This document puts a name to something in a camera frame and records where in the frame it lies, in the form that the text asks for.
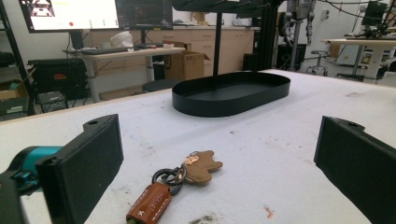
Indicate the black metal frame post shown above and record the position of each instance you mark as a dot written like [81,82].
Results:
[268,37]

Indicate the black shelf rack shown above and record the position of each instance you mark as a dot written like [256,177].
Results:
[12,46]

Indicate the light wooden desk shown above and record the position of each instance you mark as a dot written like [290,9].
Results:
[137,53]

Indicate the white crumpled bag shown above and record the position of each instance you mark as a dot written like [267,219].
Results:
[122,39]

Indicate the dark monitor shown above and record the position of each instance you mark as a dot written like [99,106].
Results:
[146,14]

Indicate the light table with equipment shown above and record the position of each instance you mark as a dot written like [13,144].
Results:
[358,42]

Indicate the black keyboard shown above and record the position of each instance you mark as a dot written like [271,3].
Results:
[106,50]

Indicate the large bright monitor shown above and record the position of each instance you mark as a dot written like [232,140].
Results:
[77,14]

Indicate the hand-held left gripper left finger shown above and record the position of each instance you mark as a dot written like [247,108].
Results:
[84,168]

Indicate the open cardboard box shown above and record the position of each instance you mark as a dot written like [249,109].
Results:
[186,65]

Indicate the beige cabinet row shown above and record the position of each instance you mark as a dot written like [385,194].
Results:
[236,46]

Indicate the metal stool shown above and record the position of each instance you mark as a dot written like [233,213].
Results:
[319,62]

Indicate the small cardboard box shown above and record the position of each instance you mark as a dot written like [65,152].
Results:
[12,91]

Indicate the black stand with oval tray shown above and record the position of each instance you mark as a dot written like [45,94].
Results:
[230,104]

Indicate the black equipment case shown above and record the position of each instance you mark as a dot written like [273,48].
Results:
[57,77]

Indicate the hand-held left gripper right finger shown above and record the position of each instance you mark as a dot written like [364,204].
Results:
[358,165]

